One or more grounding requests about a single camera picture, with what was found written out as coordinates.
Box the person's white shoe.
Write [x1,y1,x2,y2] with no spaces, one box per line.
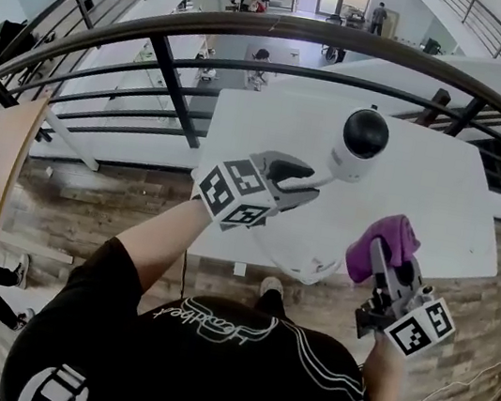
[257,275,287,302]

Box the cardboard box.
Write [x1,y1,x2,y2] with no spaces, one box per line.
[381,8,401,39]

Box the person's right forearm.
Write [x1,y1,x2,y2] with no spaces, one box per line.
[357,331,409,401]

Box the white power cable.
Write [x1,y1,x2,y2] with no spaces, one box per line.
[397,323,501,401]

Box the black bin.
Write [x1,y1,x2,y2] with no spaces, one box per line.
[422,37,445,57]

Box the curved balcony railing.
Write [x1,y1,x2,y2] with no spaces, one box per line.
[416,0,501,61]

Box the white dome camera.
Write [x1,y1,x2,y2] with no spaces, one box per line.
[324,102,394,189]

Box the person's black trouser leg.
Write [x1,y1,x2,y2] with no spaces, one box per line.
[253,288,300,325]

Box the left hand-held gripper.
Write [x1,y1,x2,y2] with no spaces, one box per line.
[186,137,326,247]

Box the wooden staircase railing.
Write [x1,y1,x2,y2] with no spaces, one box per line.
[384,61,501,206]

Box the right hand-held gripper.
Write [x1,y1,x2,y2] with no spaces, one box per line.
[347,237,469,367]

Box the person's left forearm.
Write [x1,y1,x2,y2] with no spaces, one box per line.
[106,182,218,304]

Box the white camera cable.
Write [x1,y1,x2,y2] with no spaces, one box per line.
[245,162,359,292]

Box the white table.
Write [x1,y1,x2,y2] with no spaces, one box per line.
[182,85,501,315]

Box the person's black t-shirt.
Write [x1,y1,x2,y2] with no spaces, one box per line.
[0,221,422,401]

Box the purple cloth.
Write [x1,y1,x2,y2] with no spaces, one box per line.
[341,206,426,294]

